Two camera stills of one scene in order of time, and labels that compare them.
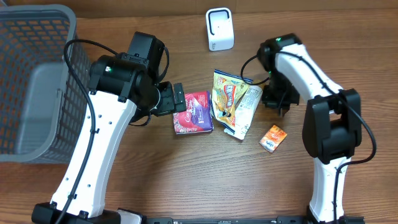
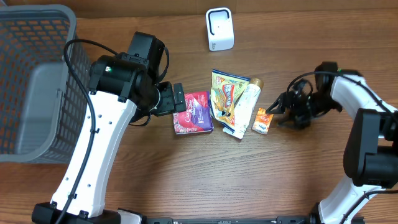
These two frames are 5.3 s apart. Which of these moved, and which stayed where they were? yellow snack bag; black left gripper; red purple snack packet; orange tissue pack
Moved: orange tissue pack
Stayed: yellow snack bag; black left gripper; red purple snack packet
